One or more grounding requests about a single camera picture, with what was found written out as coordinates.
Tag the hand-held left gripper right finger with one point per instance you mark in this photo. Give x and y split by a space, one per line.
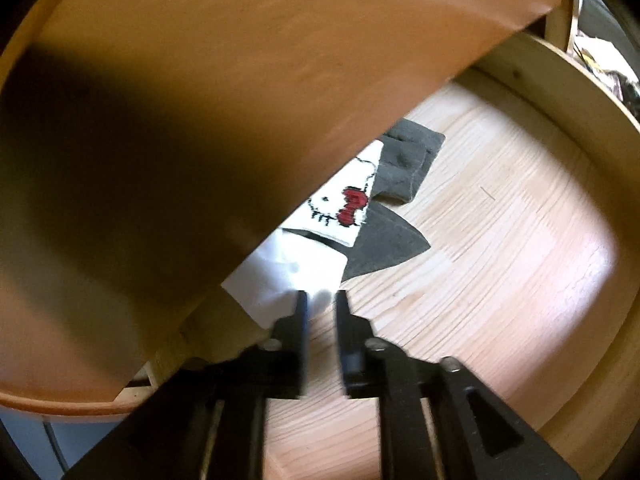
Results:
342 345

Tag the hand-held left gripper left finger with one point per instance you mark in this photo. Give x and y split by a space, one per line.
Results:
301 340

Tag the white lettered sock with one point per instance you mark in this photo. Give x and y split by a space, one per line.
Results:
280 275

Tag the grey sock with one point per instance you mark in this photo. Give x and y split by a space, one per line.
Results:
405 160
385 245

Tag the white cartoon cat sock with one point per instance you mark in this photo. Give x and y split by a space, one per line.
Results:
345 195

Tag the dark grey cabinet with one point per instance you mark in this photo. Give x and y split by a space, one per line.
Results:
50 442

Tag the black fluffy item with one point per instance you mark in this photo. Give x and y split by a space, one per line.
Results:
625 87

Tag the beige cloth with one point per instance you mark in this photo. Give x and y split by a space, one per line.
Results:
605 55

